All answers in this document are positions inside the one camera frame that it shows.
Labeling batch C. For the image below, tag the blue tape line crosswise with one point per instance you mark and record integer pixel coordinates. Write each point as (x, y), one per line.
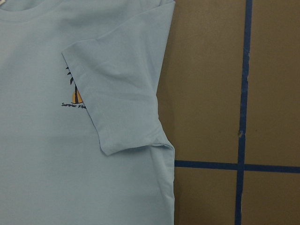
(232, 166)

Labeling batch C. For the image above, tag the blue tape line lengthwise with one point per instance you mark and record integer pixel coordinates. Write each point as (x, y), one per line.
(243, 112)

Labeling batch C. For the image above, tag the light blue t-shirt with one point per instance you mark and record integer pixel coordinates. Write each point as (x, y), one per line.
(81, 142)

